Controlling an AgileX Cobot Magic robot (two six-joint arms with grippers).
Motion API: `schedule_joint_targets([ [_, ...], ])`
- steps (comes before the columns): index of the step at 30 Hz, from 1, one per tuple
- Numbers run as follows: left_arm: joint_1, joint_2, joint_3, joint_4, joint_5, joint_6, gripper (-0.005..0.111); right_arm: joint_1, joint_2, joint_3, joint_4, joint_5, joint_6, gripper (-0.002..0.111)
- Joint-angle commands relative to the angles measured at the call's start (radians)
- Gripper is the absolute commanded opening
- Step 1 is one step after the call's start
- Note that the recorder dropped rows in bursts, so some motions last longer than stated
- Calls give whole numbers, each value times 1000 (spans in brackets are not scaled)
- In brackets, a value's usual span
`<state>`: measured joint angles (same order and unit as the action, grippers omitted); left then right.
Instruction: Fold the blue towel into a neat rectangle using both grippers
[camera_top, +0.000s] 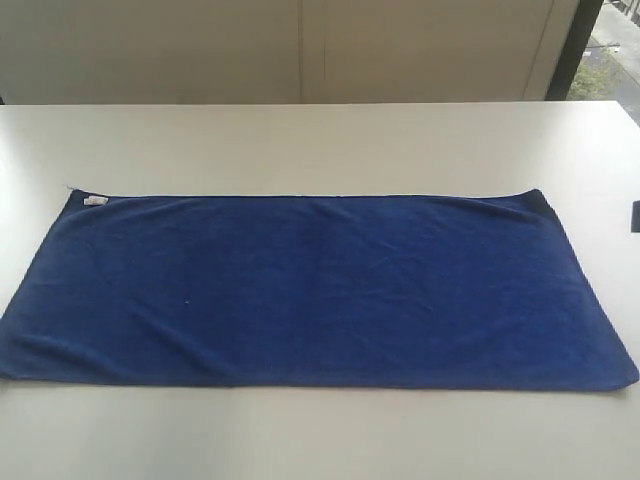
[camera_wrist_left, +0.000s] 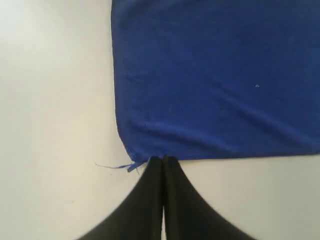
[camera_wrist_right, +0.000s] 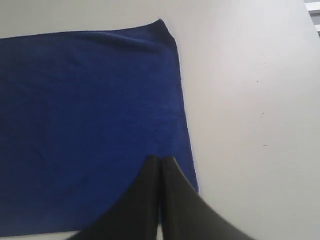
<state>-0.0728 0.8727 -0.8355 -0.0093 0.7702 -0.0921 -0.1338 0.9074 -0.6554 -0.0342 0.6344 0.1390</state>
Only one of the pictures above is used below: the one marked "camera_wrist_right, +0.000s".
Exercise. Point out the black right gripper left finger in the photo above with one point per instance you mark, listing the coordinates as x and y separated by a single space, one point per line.
135 215

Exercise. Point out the blue towel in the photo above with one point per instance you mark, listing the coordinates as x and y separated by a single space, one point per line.
79 112

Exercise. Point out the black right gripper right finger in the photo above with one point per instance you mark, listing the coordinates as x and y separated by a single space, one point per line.
184 214

